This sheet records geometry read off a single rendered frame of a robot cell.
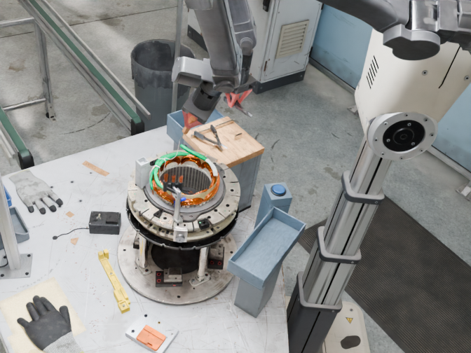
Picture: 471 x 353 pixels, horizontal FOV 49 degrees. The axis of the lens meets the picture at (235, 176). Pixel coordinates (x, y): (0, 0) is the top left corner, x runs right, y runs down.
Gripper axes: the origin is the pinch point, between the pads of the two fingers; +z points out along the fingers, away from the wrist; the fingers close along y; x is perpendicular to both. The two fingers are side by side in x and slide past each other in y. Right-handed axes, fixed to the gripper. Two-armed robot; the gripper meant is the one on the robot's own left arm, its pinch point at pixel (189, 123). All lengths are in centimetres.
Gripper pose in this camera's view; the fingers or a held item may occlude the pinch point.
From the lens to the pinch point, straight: 133.0
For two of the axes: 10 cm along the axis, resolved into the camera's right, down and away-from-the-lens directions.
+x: 8.3, 5.5, 1.0
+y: -3.6, 6.7, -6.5
